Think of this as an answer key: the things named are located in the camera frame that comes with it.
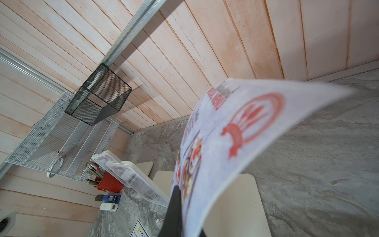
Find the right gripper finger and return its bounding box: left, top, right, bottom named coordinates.
left=158, top=185, right=182, bottom=237

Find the pink menu sheet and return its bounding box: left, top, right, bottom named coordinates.
left=172, top=78, right=354, bottom=237

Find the blue white stapler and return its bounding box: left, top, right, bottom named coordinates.
left=95, top=195, right=121, bottom=212

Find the red pencil cup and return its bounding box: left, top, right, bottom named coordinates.
left=85, top=162, right=124, bottom=193

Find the white wire wall shelf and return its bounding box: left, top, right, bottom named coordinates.
left=6, top=91, right=118, bottom=184

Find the black mesh wall basket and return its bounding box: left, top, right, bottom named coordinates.
left=65, top=63, right=132, bottom=125

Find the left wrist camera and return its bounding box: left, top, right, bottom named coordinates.
left=0, top=209, right=16, bottom=237

